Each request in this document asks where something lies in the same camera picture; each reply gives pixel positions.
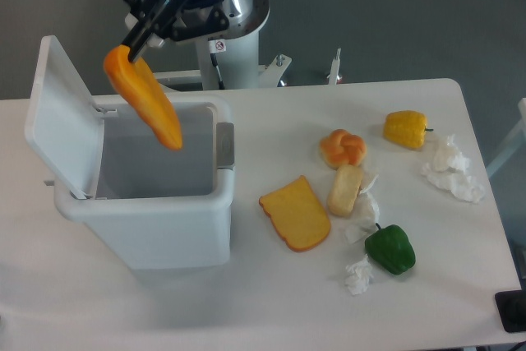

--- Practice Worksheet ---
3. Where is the green bell pepper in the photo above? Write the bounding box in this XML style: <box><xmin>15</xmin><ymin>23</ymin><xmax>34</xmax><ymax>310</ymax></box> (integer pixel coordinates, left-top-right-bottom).
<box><xmin>364</xmin><ymin>223</ymin><xmax>416</xmax><ymax>275</ymax></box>

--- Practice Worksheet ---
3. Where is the crumpled tissue under bread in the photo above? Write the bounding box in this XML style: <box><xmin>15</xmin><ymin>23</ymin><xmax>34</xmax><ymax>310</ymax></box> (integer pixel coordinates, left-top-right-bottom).
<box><xmin>344</xmin><ymin>172</ymin><xmax>380</xmax><ymax>244</ymax></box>

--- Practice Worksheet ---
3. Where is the yellow bell pepper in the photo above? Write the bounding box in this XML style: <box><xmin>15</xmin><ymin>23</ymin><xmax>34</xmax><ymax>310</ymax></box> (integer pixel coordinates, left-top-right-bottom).
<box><xmin>383</xmin><ymin>110</ymin><xmax>433</xmax><ymax>150</ymax></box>

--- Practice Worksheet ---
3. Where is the white metal base frame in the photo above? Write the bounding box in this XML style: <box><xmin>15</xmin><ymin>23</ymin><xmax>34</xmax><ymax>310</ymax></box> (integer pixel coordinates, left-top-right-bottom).
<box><xmin>154</xmin><ymin>48</ymin><xmax>343</xmax><ymax>92</ymax></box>

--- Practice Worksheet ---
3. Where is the orange toast slice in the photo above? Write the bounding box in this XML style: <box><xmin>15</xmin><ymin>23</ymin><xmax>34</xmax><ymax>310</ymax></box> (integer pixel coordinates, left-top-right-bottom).
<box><xmin>259</xmin><ymin>175</ymin><xmax>331</xmax><ymax>252</ymax></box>

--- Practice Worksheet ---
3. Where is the black device at edge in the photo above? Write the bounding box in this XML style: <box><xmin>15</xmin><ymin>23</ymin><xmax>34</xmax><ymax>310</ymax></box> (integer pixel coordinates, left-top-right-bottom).
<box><xmin>494</xmin><ymin>290</ymin><xmax>525</xmax><ymax>333</ymax></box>

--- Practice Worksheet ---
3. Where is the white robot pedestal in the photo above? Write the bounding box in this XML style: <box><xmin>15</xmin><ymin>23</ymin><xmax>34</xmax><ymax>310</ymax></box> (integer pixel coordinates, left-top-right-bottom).
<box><xmin>194</xmin><ymin>0</ymin><xmax>270</xmax><ymax>90</ymax></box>

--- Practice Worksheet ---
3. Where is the round braided bread roll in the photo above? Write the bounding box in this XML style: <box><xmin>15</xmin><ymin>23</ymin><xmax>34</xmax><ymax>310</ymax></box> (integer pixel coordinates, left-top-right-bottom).
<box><xmin>319</xmin><ymin>129</ymin><xmax>367</xmax><ymax>169</ymax></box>

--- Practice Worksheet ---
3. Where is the large crumpled white tissue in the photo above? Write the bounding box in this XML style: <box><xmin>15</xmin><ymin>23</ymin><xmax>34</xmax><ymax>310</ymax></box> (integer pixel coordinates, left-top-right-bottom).
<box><xmin>420</xmin><ymin>135</ymin><xmax>486</xmax><ymax>204</ymax></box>

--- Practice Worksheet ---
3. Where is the white trash can lid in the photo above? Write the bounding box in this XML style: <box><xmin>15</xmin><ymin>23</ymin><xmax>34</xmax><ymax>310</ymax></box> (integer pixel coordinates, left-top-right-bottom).
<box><xmin>25</xmin><ymin>35</ymin><xmax>118</xmax><ymax>200</ymax></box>

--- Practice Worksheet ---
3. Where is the white trash can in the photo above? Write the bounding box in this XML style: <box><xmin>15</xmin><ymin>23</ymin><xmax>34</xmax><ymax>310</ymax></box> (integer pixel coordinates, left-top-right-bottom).
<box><xmin>54</xmin><ymin>93</ymin><xmax>235</xmax><ymax>270</ymax></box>

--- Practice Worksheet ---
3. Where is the pale rectangular bread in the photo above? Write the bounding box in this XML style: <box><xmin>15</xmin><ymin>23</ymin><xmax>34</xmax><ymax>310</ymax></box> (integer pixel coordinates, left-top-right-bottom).
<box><xmin>327</xmin><ymin>164</ymin><xmax>363</xmax><ymax>217</ymax></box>

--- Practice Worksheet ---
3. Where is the small crumpled white tissue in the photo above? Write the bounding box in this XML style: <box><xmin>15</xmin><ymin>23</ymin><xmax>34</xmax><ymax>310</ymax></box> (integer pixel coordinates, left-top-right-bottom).
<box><xmin>344</xmin><ymin>254</ymin><xmax>373</xmax><ymax>296</ymax></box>

